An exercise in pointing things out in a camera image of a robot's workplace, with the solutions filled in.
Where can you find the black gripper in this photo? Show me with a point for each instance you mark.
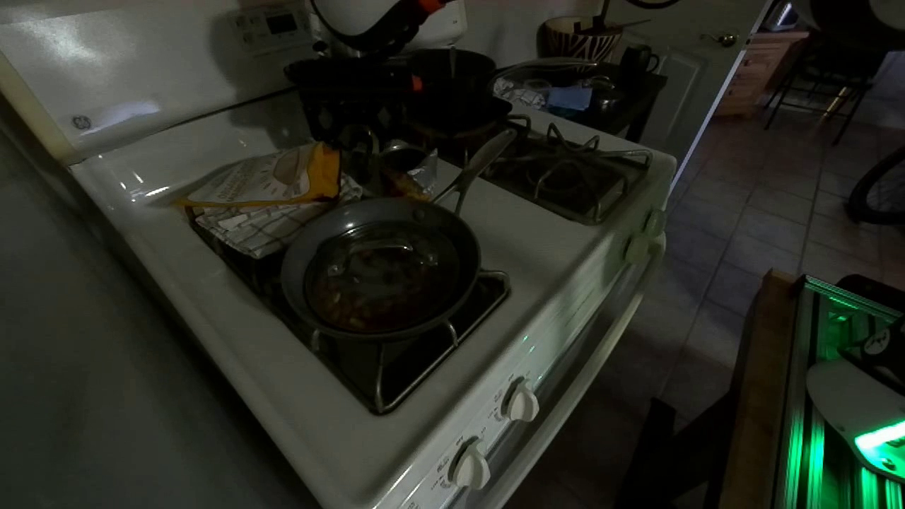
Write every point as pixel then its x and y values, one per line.
pixel 343 95

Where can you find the black cooking pot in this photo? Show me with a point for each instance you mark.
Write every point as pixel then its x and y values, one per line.
pixel 458 90

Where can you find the small metal cup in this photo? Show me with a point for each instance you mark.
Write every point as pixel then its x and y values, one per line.
pixel 408 170

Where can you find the grey frying pan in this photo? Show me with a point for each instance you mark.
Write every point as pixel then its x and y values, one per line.
pixel 378 272

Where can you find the white GE gas stove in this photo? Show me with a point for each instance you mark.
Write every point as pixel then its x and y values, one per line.
pixel 528 263

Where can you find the black burner grate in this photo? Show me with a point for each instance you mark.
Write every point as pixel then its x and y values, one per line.
pixel 397 371
pixel 568 173

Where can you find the blue cloth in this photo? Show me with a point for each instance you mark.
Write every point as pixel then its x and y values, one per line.
pixel 569 97

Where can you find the striped woven basket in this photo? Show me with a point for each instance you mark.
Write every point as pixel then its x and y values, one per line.
pixel 589 43

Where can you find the black mug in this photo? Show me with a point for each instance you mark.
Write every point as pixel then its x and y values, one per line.
pixel 639 64

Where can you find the white stove knob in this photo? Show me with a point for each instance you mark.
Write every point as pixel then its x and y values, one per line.
pixel 469 464
pixel 520 402

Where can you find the wooden cabinet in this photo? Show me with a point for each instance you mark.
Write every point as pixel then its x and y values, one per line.
pixel 766 71

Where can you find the wooden board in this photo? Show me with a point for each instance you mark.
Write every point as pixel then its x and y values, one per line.
pixel 760 406

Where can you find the black chair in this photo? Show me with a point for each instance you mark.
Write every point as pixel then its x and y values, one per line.
pixel 838 57

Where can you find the dark bicycle wheel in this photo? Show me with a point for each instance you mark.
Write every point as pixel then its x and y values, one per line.
pixel 880 193

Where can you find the green lit equipment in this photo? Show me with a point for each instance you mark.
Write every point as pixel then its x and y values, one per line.
pixel 849 406

